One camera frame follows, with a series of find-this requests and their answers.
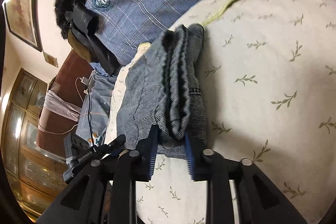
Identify black charging cable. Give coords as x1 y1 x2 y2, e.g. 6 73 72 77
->
86 87 95 147

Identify cream leaf-print blanket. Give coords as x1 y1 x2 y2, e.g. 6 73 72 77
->
103 0 336 224

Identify black leather jacket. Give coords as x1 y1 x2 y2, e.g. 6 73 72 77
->
54 0 120 76

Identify grey cloth on headboard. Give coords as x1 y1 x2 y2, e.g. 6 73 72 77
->
43 90 81 122

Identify white phone charger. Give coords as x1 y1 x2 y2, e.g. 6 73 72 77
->
80 77 89 85

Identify wooden glass-door cabinet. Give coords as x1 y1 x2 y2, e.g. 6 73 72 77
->
1 69 66 220

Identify framed wall picture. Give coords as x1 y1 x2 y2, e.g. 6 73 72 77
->
3 0 43 52

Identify brown wooden headboard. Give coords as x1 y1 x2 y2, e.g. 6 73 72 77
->
36 51 92 158

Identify blue star-print bedsheet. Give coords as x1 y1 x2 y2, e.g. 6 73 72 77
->
76 63 117 145

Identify white power strip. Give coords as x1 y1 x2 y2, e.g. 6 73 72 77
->
81 70 96 94

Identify grey denim pants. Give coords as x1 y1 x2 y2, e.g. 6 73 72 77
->
117 24 207 159

